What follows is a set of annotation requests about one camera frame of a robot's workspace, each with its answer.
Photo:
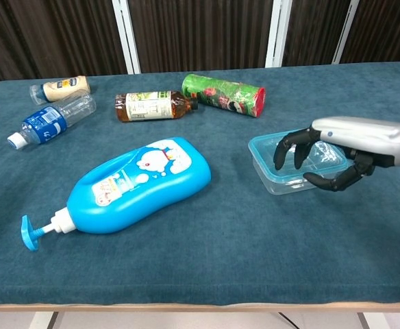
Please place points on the blue label water bottle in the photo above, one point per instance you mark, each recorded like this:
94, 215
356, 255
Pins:
46, 125

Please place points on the blue container lid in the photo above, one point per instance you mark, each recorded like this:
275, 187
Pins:
265, 150

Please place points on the blue pump detergent bottle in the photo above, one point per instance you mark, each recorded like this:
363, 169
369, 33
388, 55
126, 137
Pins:
135, 192

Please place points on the grey table leg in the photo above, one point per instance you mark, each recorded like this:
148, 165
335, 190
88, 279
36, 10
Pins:
46, 320
368, 321

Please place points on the green chips can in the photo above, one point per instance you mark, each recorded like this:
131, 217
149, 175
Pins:
224, 94

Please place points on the mayonnaise squeeze bottle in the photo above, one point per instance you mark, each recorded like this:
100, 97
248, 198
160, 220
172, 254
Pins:
66, 88

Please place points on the brown tea bottle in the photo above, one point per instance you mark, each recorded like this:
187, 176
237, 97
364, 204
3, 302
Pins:
148, 106

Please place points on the dark folding partition screen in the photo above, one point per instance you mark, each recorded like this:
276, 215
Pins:
200, 34

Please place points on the teal table cloth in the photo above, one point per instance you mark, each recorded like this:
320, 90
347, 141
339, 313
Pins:
220, 257

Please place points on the clear plastic food container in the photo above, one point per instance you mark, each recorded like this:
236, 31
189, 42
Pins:
282, 186

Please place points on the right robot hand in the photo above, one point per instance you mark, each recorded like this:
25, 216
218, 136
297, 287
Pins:
364, 137

